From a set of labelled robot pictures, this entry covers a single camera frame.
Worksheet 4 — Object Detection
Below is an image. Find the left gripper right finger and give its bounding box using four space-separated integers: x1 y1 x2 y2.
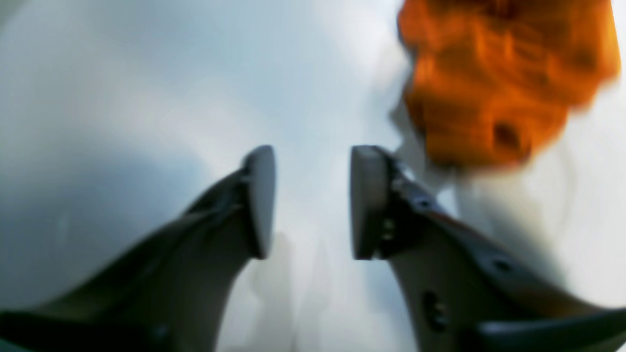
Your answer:
350 145 626 352

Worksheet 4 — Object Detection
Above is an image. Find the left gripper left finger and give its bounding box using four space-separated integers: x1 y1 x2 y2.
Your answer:
1 145 276 352

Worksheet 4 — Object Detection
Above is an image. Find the orange t-shirt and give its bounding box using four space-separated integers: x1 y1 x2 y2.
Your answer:
397 0 621 169

